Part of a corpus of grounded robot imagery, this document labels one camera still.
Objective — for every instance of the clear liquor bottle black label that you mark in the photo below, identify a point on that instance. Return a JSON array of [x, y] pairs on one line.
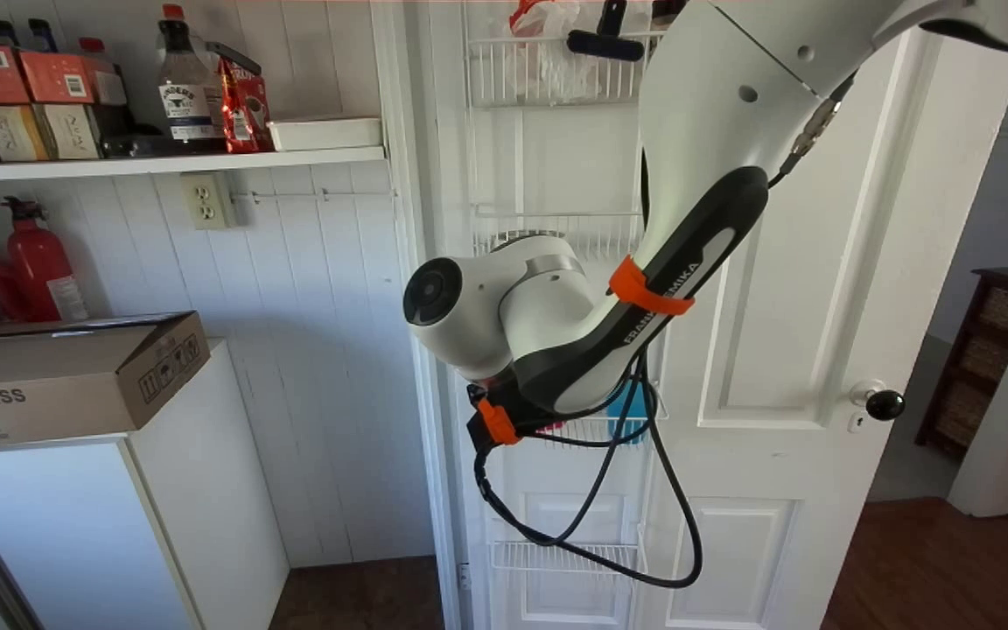
[[186, 101]]

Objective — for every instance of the blue plastic cup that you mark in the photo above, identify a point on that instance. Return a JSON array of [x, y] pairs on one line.
[[636, 404]]

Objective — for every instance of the dark wooden dresser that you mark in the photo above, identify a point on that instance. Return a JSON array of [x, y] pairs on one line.
[[984, 351]]

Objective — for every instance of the flat white box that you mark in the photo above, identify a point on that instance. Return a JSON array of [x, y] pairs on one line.
[[323, 132]]

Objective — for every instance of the black door knob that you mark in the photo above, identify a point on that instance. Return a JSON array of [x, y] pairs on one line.
[[888, 404]]

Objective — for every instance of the large red fire extinguisher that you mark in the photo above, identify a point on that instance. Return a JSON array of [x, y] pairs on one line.
[[38, 264]]

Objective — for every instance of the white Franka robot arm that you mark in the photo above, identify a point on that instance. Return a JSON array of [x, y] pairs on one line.
[[701, 107]]

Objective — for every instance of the dark glass bottle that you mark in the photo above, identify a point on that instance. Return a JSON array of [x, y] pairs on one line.
[[111, 101]]

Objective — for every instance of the red and white packet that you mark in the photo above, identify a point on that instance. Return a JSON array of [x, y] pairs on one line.
[[525, 17]]

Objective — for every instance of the white wall shelf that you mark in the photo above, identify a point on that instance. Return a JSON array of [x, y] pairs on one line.
[[156, 163]]

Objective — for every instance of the brown cardboard box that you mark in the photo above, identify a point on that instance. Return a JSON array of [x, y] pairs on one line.
[[52, 380]]

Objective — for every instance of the white wall outlet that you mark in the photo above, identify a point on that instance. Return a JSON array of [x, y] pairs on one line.
[[209, 200]]

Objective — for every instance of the pink and tan carton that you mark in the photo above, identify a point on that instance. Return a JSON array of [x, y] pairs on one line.
[[2, 107], [63, 110]]

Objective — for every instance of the white refrigerator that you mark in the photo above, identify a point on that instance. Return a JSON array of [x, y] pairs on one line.
[[174, 512]]

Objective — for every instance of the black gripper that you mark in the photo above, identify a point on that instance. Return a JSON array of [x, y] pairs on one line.
[[490, 443]]

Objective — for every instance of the white panel door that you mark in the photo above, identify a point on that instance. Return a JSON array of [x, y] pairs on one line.
[[805, 351]]

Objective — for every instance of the red snack bag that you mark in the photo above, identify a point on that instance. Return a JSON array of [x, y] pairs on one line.
[[241, 107]]

